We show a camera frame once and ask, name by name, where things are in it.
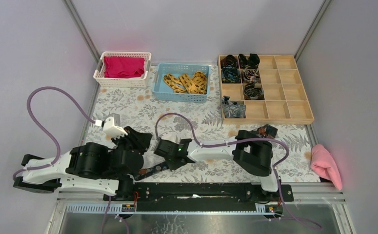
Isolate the dark floral pattern tie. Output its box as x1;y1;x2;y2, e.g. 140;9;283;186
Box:
132;124;278;181

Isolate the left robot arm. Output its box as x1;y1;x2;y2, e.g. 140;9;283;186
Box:
13;126;153;200

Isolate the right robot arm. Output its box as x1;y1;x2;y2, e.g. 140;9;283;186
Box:
154;130;281;201

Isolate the floral patterned table mat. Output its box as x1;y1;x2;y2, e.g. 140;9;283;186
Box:
92;66;320;183

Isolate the light blue plastic basket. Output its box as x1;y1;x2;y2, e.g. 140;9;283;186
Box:
152;63;211;103

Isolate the grey leaf pattern tie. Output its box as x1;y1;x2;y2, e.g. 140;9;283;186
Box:
221;96;246;118

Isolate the white plastic basket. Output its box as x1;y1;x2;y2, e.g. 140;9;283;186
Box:
93;51;152;88

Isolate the yellow insect pattern tie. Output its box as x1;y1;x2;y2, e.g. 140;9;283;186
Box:
163;71;207;95

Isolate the magenta cloth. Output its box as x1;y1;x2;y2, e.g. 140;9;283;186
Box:
104;57;145;78

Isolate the blue floral rolled tie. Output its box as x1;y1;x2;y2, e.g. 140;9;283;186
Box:
221;67;241;83

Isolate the dark grey rolled tie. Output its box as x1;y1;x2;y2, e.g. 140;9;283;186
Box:
243;83;264;100

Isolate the brown paisley rolled tie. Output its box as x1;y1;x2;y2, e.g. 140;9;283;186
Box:
241;68;261;84

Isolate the dark red rolled tie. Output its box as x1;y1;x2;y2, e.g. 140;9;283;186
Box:
220;55;239;69

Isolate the black floral rolled tie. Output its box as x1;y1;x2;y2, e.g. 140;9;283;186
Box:
238;53;260;69

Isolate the wooden compartment organizer tray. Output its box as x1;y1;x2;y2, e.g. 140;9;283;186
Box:
218;55;314;124

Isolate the pink cloth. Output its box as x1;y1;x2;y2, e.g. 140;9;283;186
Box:
310;144;343;190

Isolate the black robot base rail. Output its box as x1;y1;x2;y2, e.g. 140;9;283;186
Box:
103;182;294;213

